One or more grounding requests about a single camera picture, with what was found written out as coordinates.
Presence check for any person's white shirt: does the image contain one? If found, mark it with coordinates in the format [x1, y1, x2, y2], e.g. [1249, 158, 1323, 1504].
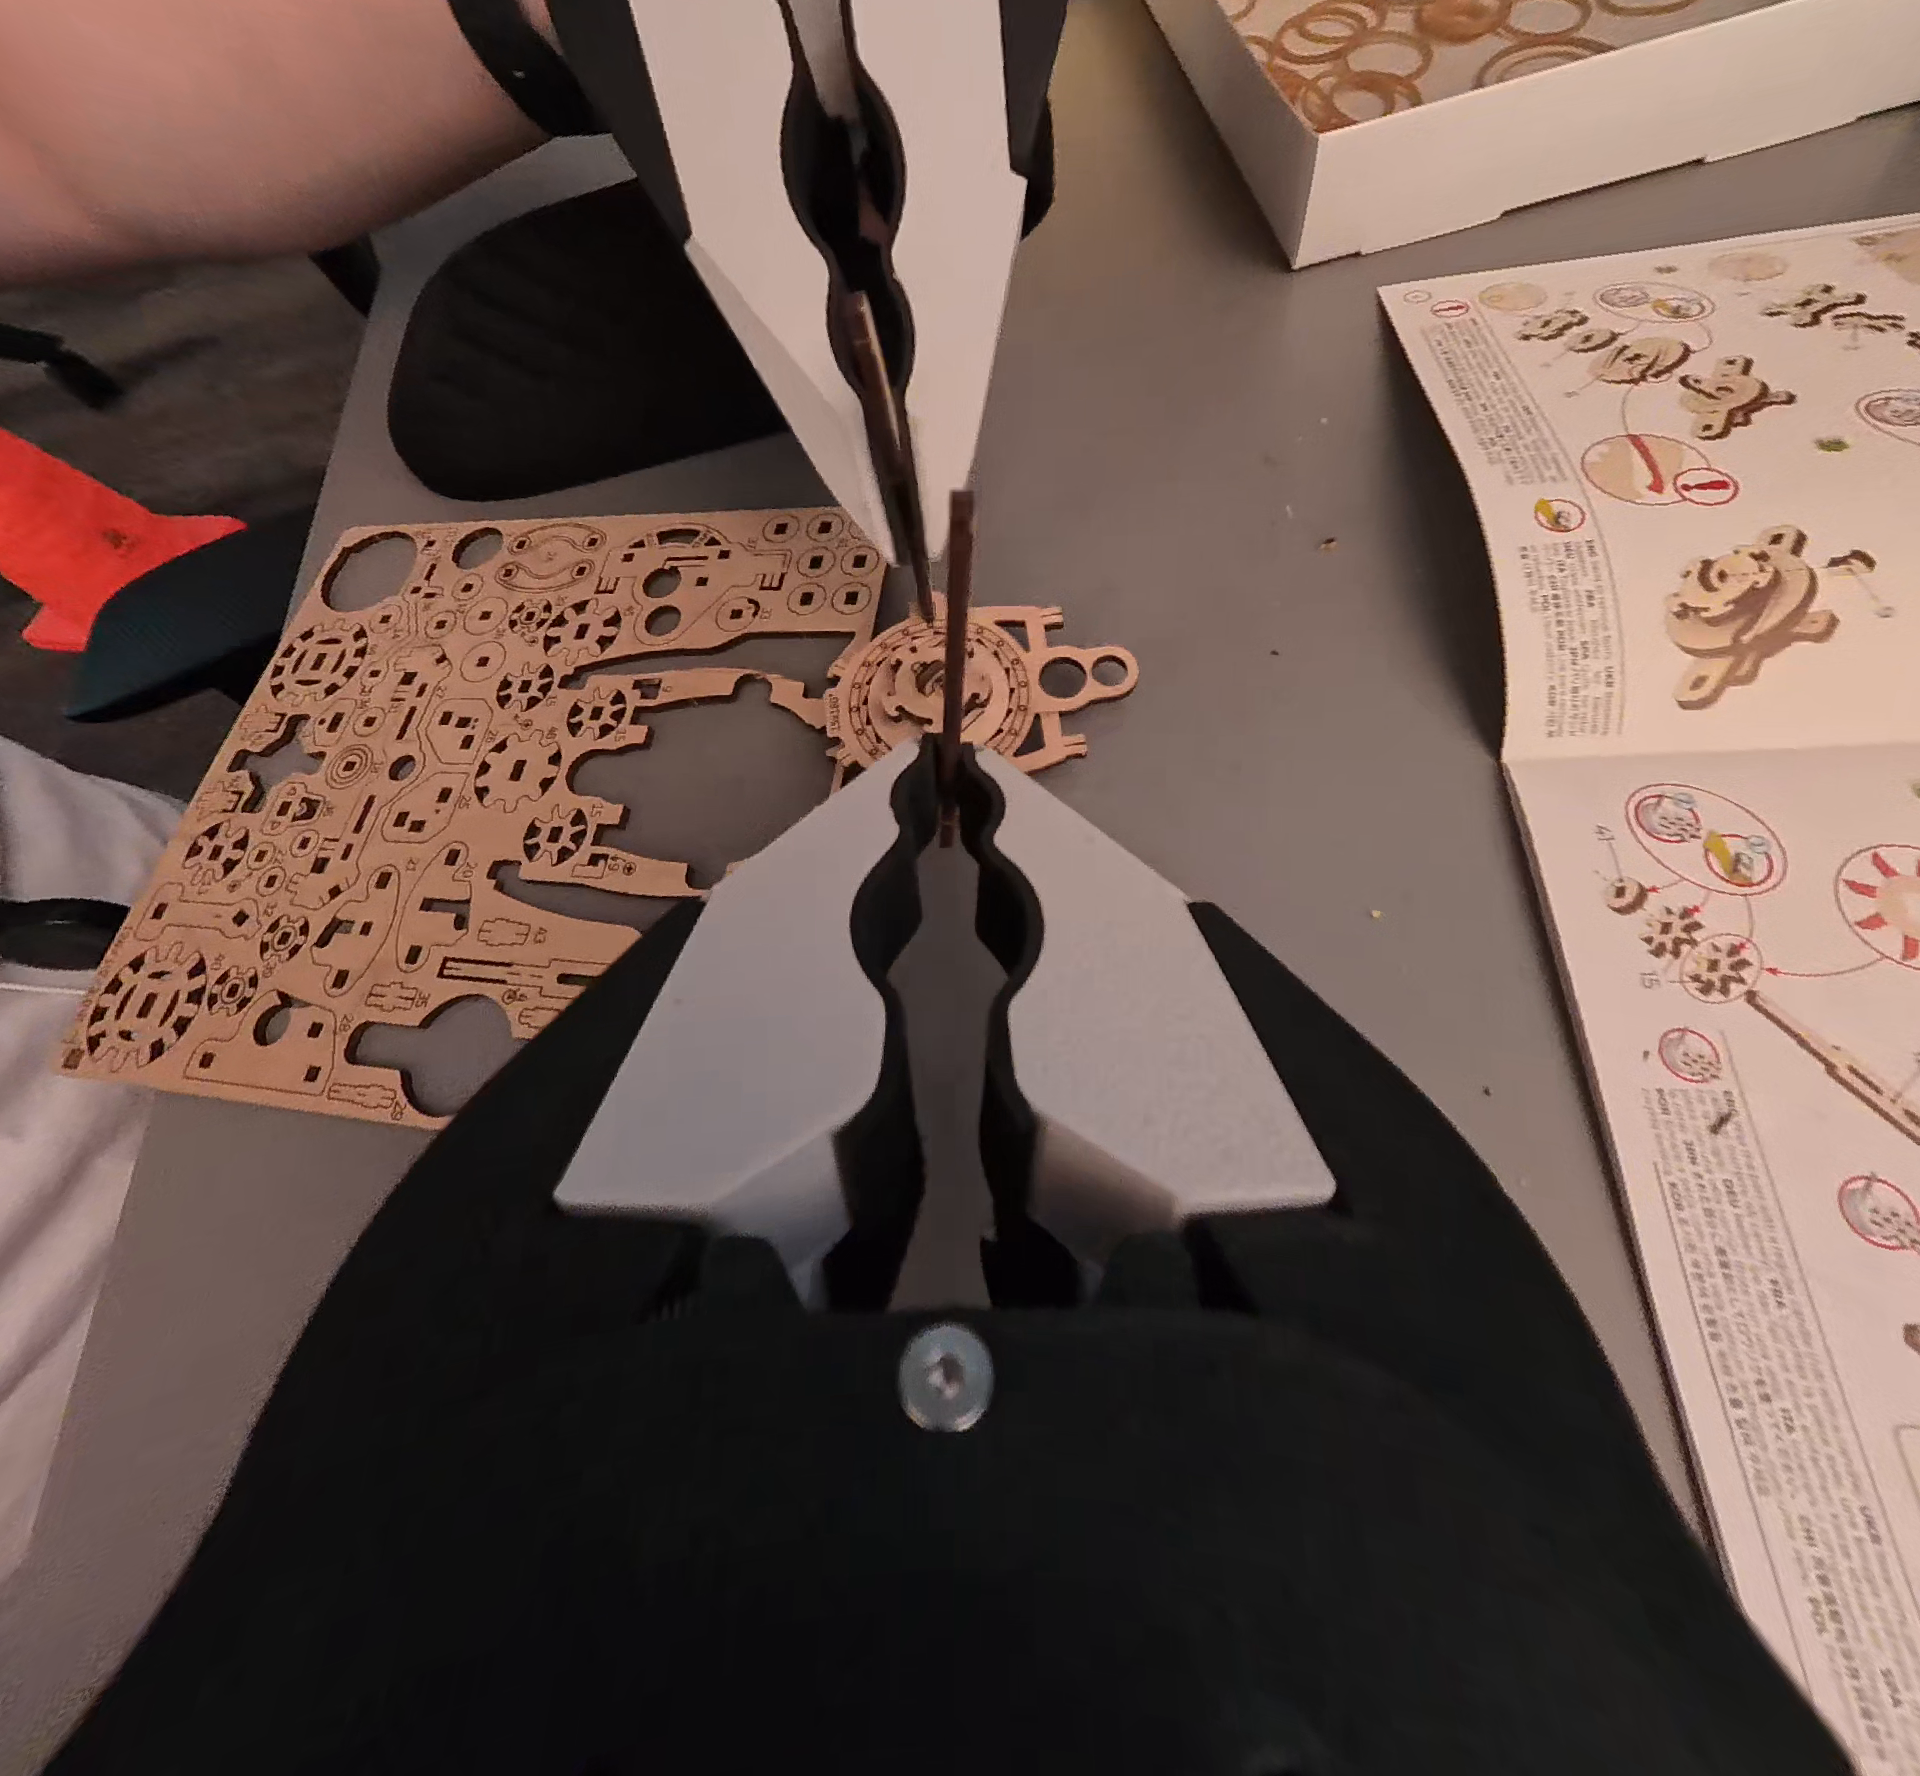
[0, 742, 204, 1584]

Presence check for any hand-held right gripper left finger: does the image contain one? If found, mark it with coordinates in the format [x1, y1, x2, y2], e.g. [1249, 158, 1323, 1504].
[552, 742, 919, 1308]

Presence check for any person's left forearm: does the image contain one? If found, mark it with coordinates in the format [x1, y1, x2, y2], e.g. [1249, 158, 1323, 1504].
[0, 0, 235, 295]

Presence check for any paper instruction booklet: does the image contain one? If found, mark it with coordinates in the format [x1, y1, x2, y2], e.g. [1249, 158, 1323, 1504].
[1379, 214, 1920, 1776]

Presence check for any dark thin wooden model piece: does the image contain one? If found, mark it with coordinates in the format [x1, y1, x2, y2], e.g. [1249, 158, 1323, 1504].
[840, 292, 932, 566]

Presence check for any white cardboard box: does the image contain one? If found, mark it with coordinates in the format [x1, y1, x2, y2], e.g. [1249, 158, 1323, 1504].
[1135, 0, 1920, 271]

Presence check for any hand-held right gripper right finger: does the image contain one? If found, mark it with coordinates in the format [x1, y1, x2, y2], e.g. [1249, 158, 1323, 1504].
[965, 742, 1340, 1282]

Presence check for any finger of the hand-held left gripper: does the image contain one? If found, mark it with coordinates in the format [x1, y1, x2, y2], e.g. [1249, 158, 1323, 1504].
[844, 0, 1032, 503]
[624, 0, 905, 570]

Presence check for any person's left hand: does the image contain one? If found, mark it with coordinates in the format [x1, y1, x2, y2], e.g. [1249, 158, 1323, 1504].
[196, 0, 609, 234]

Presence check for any orange and teal cloth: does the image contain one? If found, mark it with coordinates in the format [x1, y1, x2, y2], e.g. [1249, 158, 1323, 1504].
[0, 428, 302, 723]

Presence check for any laser-cut wooden parts sheet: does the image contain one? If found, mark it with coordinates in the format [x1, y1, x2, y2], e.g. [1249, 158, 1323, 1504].
[59, 505, 902, 1133]

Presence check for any round wooden model assembly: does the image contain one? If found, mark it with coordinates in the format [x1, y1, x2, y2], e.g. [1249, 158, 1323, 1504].
[824, 596, 1141, 795]

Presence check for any pile of tan rubber bands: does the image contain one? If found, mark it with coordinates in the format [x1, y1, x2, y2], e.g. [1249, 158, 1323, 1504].
[1212, 0, 1712, 135]

